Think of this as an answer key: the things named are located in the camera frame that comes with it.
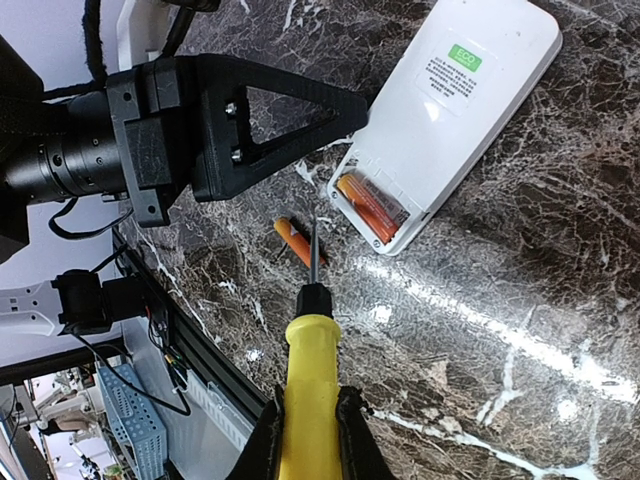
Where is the white slotted cable duct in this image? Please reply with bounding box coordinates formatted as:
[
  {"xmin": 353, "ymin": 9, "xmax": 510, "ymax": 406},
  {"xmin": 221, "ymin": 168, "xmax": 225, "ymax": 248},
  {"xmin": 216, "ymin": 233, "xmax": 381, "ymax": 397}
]
[{"xmin": 187, "ymin": 370, "xmax": 253, "ymax": 451}]

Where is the white remote with battery bay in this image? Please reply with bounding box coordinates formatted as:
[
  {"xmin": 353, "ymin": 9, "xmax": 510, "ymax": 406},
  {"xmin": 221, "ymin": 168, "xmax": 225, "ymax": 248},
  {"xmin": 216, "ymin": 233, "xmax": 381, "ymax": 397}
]
[{"xmin": 327, "ymin": 1, "xmax": 563, "ymax": 256}]

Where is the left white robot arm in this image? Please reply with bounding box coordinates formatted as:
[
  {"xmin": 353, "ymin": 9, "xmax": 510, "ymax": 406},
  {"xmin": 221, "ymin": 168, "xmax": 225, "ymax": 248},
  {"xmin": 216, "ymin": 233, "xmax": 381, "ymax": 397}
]
[{"xmin": 1, "ymin": 1, "xmax": 367, "ymax": 260}]

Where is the orange AA battery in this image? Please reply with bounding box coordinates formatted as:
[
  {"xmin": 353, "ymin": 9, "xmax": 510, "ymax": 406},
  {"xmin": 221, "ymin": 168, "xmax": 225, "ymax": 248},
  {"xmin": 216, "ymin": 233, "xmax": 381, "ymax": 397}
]
[
  {"xmin": 337, "ymin": 173, "xmax": 399, "ymax": 245},
  {"xmin": 274, "ymin": 217, "xmax": 313, "ymax": 267}
]

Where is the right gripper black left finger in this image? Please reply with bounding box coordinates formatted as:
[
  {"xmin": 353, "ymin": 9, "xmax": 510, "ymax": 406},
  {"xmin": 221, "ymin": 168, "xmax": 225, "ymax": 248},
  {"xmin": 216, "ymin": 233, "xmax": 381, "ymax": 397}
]
[{"xmin": 232, "ymin": 385, "xmax": 285, "ymax": 480}]

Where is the blue perforated metal box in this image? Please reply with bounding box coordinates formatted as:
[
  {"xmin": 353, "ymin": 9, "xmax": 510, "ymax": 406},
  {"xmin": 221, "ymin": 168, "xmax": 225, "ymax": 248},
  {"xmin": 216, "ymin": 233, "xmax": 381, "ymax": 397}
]
[{"xmin": 97, "ymin": 366, "xmax": 168, "ymax": 480}]

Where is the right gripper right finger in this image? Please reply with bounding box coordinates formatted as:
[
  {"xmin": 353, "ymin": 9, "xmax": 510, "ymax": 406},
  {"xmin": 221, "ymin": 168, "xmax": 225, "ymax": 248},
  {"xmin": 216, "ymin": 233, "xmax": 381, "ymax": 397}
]
[{"xmin": 335, "ymin": 386, "xmax": 395, "ymax": 480}]

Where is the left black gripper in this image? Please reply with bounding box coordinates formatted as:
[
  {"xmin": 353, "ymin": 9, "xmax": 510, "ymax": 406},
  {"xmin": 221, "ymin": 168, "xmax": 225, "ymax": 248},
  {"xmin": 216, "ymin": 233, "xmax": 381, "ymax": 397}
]
[{"xmin": 106, "ymin": 54, "xmax": 368, "ymax": 228}]

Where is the yellow handled screwdriver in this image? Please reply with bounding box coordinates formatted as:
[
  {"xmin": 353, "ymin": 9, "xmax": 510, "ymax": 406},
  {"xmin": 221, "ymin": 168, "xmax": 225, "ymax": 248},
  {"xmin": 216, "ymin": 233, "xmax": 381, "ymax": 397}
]
[{"xmin": 278, "ymin": 228, "xmax": 342, "ymax": 479}]

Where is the black front rail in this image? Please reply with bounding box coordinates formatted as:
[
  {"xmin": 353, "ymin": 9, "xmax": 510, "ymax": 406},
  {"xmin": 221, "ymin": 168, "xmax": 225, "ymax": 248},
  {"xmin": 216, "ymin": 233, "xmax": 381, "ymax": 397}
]
[{"xmin": 112, "ymin": 230, "xmax": 267, "ymax": 425}]

